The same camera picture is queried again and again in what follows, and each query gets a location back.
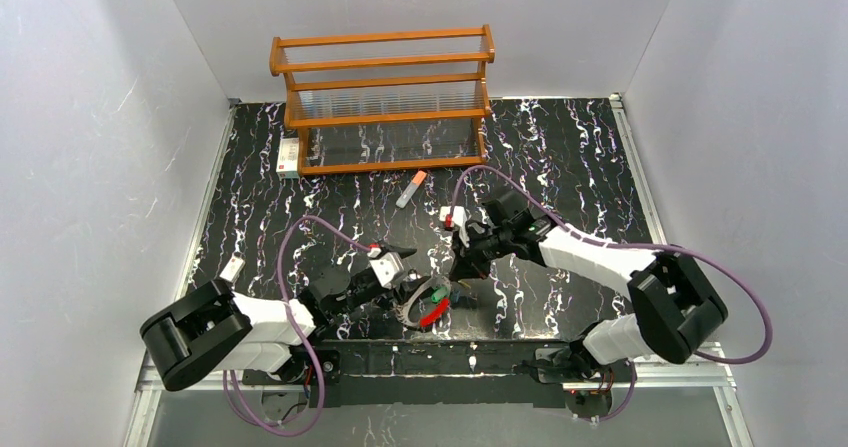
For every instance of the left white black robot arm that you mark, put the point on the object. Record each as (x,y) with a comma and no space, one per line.
(213,328)

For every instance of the red white keyring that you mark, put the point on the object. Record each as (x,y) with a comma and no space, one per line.
(416,310)

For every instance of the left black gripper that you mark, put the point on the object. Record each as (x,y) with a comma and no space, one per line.
(403,284)

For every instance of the white small tag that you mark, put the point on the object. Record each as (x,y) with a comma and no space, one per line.
(232,269)

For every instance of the small white red box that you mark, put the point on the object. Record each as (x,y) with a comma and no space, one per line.
(287,163)

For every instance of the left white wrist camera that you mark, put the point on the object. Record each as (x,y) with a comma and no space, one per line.
(387,266)

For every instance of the orange grey marker pen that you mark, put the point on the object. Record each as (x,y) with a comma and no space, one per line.
(411,189)

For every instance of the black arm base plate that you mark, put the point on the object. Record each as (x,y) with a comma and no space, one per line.
(531,372)

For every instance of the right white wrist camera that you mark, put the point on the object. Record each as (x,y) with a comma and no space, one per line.
(454,220)

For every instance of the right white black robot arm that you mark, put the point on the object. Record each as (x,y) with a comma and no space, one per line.
(674,306)

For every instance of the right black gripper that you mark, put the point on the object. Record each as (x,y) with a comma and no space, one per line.
(468,254)

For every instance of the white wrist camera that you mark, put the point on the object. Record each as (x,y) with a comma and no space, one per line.
(454,220)
(387,266)

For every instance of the green key tag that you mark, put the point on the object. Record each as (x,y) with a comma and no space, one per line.
(439,294)

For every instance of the wooden three-tier shelf rack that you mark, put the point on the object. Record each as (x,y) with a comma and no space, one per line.
(410,100)

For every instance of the aluminium front frame rail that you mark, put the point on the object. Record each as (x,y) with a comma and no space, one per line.
(693,404)

